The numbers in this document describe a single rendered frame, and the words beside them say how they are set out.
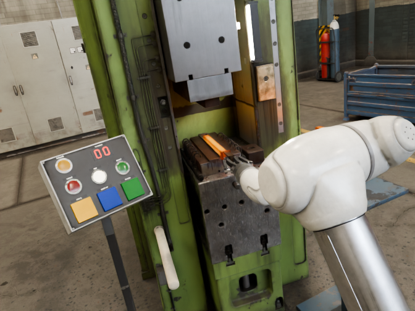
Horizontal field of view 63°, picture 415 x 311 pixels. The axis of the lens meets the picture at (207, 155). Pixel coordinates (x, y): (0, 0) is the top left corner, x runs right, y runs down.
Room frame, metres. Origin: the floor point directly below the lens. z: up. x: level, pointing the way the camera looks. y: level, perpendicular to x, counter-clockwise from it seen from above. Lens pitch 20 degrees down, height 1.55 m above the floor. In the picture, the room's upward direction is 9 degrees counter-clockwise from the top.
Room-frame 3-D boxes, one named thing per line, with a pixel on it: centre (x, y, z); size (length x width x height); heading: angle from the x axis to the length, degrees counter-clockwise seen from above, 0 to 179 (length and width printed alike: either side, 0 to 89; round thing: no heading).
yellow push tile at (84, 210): (1.12, 0.47, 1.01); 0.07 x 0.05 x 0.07; 128
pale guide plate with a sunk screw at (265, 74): (1.68, -0.34, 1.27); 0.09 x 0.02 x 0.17; 103
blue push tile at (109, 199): (1.18, 0.39, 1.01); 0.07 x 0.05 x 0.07; 128
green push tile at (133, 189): (1.24, 0.31, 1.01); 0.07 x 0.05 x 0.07; 128
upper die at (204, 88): (1.68, -0.01, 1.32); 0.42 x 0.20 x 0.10; 13
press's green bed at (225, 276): (1.71, -0.06, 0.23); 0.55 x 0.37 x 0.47; 13
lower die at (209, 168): (1.68, -0.01, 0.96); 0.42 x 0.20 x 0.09; 13
